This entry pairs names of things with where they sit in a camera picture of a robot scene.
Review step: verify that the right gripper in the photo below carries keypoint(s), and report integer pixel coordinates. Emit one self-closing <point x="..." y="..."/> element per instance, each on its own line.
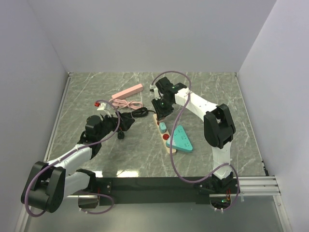
<point x="161" y="113"/>

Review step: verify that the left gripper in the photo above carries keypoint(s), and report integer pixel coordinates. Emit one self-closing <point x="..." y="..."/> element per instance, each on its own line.
<point x="125" y="123"/>

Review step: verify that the teal plug adapter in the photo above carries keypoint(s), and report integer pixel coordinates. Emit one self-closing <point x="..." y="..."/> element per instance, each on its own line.
<point x="162" y="126"/>

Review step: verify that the teal triangular power strip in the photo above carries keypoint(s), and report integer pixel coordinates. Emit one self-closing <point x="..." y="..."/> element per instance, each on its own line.
<point x="181" y="141"/>

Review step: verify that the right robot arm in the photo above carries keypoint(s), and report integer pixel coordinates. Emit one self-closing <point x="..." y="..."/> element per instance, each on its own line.
<point x="219" y="128"/>

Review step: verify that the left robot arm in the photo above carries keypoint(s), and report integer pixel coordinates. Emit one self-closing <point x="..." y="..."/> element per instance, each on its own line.
<point x="50" y="182"/>

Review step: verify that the black power plug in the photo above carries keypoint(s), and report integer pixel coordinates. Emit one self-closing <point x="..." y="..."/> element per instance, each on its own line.
<point x="120" y="135"/>

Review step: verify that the beige red power strip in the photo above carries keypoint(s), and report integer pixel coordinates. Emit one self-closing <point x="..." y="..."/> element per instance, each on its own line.
<point x="163" y="135"/>

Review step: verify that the pink power strip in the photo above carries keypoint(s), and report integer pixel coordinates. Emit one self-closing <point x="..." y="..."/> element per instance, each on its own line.
<point x="127" y="92"/>

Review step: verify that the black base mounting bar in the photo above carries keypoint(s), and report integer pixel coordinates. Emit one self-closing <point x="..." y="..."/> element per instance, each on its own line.
<point x="130" y="190"/>

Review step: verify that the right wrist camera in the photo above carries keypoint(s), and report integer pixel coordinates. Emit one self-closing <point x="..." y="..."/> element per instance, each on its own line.
<point x="156" y="92"/>

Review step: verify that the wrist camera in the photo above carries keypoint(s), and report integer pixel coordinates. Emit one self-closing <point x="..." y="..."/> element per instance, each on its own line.
<point x="156" y="92"/>
<point x="103" y="108"/>

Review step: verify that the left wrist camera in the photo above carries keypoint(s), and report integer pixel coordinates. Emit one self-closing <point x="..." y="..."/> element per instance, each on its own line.
<point x="103" y="108"/>

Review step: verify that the aluminium table edge rail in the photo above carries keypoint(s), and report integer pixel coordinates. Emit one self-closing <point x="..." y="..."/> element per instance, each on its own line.
<point x="23" y="217"/>

